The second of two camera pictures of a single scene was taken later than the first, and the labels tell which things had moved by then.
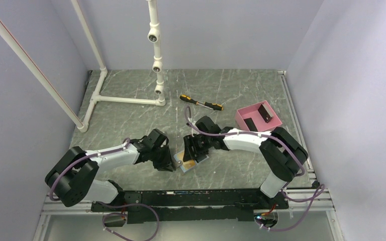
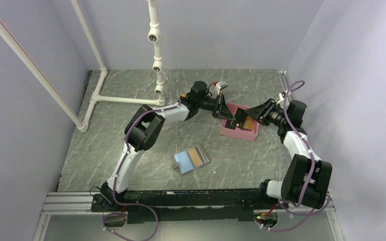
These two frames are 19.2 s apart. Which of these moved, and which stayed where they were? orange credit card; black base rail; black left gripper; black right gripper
Moved: orange credit card; black right gripper; black left gripper
Stayed: black base rail
